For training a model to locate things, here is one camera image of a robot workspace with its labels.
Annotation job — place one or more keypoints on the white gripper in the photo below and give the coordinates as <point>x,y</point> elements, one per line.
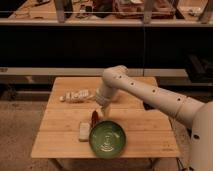
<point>105,111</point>

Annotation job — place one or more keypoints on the green plate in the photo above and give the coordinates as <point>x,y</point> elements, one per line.
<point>107,140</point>

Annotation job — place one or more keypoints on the red pepper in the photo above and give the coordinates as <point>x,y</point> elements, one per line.
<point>95,118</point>

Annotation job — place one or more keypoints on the long wooden shelf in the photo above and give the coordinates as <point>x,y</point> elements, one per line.
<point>50,12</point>

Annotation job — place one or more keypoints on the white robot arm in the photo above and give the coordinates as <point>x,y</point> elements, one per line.
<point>193,114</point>

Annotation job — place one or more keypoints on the wooden table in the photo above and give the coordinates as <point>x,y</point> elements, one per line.
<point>130,132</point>

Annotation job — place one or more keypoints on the white sponge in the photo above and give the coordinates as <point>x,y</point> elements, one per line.
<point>84,131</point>

